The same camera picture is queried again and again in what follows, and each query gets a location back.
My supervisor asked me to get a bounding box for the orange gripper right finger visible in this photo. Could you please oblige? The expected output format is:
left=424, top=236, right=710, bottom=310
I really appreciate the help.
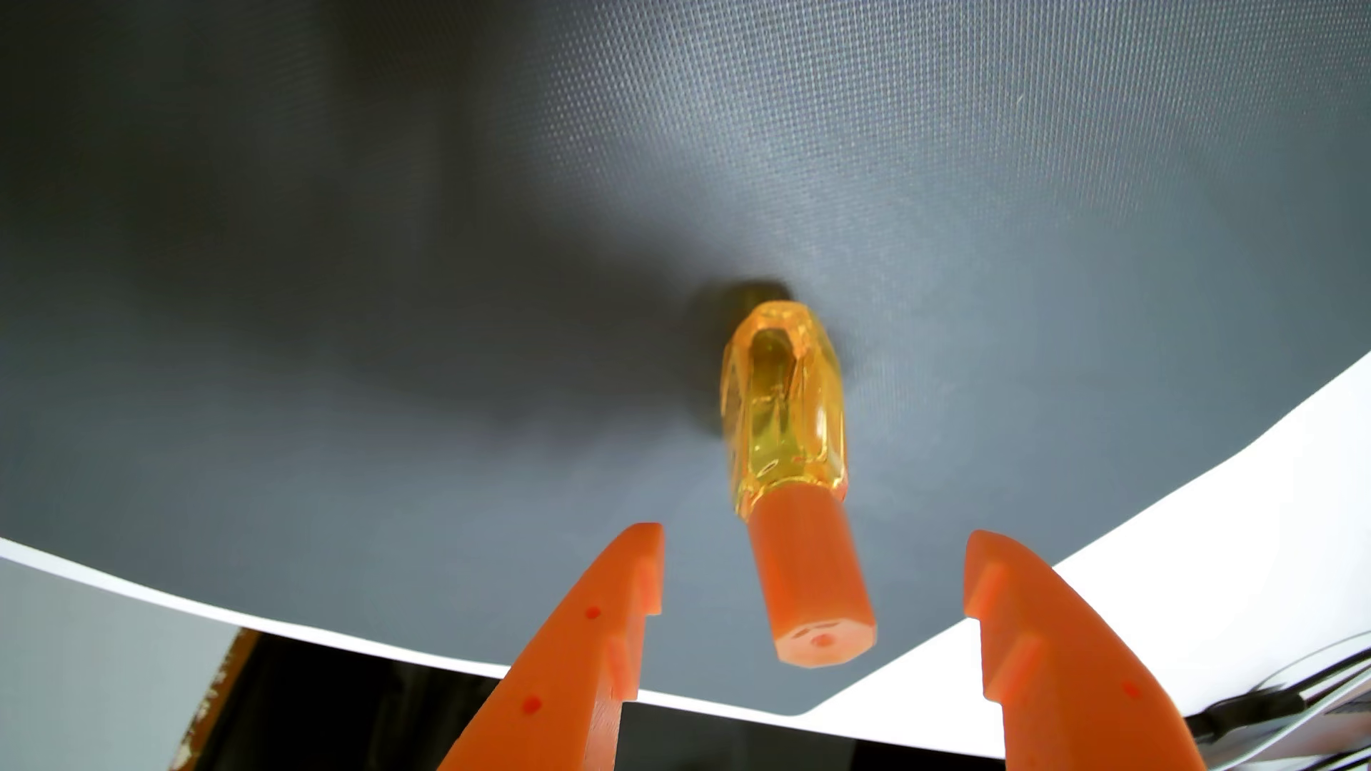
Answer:
left=964, top=530, right=1207, bottom=771

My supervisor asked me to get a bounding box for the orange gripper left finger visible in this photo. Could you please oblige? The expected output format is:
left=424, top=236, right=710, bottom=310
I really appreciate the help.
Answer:
left=439, top=523, right=666, bottom=771

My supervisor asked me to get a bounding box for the yellow eyedrops bottle orange cap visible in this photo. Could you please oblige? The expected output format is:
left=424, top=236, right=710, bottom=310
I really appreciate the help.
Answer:
left=720, top=300, right=878, bottom=670

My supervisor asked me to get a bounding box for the dark grey textured mat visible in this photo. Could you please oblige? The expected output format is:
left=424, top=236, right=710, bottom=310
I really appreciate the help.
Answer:
left=0, top=0, right=1371, bottom=717

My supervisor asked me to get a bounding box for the black cable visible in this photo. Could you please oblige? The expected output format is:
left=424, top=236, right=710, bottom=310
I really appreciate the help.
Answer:
left=1183, top=645, right=1371, bottom=747

